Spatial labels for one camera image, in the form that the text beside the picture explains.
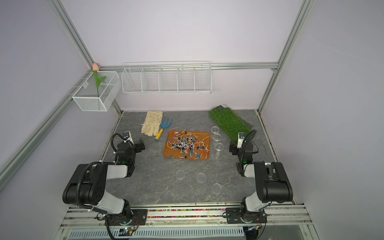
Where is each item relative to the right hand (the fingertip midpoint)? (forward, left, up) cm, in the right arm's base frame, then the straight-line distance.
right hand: (238, 139), depth 94 cm
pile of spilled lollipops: (+1, +34, -6) cm, 34 cm away
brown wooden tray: (+8, +47, -7) cm, 48 cm away
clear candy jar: (+1, +14, +1) cm, 14 cm away
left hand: (0, +66, +2) cm, 66 cm away
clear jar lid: (-19, +37, -7) cm, 42 cm away
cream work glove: (+20, +61, -7) cm, 65 cm away
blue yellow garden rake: (+19, +52, -8) cm, 56 cm away
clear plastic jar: (-6, +13, +2) cm, 15 cm away
